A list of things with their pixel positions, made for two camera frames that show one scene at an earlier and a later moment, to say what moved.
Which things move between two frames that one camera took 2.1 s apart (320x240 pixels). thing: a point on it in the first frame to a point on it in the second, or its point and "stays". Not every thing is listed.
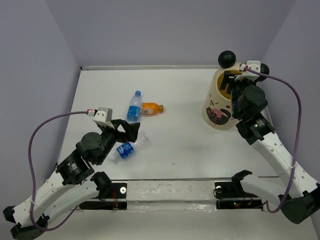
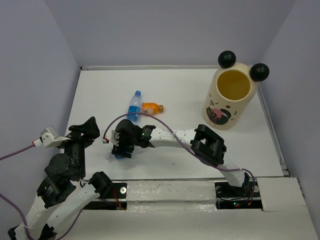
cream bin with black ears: [217, 111] stays
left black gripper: [132, 130] to [91, 128]
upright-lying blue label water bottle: [134, 109] stays
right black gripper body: [238, 89] to [124, 142]
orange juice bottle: [151, 108] stays
